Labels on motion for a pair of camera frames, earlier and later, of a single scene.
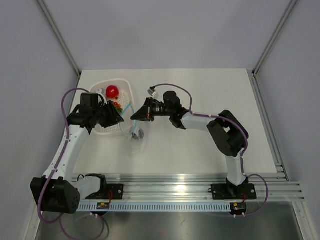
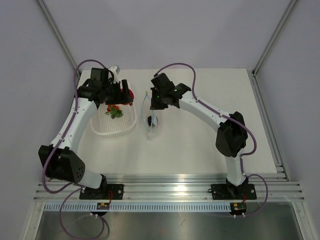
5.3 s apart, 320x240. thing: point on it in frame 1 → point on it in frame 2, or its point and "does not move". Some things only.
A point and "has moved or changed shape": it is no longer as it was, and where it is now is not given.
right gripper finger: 143,113 → 158,102
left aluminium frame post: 58,33 does not move
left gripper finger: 111,116 → 126,98
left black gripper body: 99,112 → 107,87
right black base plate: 230,191 does not move
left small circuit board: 103,205 does not move
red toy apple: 112,92 has moved or changed shape
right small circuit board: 238,208 does not move
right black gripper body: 159,109 → 155,93
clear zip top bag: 133,139 has moved or changed shape
